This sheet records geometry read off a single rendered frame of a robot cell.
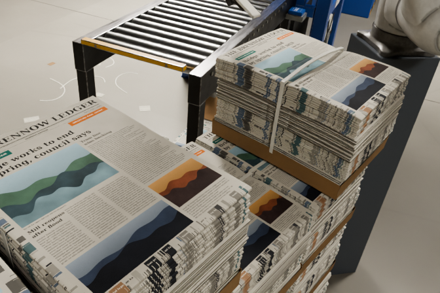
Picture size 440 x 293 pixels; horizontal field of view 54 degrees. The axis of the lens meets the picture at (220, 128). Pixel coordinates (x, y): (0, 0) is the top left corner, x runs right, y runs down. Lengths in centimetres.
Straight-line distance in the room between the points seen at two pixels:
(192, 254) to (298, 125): 48
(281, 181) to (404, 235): 132
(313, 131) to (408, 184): 169
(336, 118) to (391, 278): 126
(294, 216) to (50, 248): 56
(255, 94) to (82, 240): 58
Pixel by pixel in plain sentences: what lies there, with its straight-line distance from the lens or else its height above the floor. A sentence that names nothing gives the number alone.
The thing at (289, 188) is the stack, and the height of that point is 83.
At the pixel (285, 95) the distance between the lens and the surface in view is 97.
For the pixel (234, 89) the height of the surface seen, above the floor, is 99.
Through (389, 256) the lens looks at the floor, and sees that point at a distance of 217.
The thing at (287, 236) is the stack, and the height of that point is 83.
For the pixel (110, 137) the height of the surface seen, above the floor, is 107.
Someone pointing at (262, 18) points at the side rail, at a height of 80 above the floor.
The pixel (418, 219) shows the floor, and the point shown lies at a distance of 242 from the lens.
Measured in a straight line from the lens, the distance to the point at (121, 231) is 58.
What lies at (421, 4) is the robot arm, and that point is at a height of 120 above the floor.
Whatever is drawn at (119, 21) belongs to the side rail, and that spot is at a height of 80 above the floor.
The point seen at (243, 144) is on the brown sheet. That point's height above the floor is 85.
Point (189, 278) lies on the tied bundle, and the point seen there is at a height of 100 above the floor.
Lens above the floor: 149
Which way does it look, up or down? 34 degrees down
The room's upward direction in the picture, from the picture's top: 6 degrees clockwise
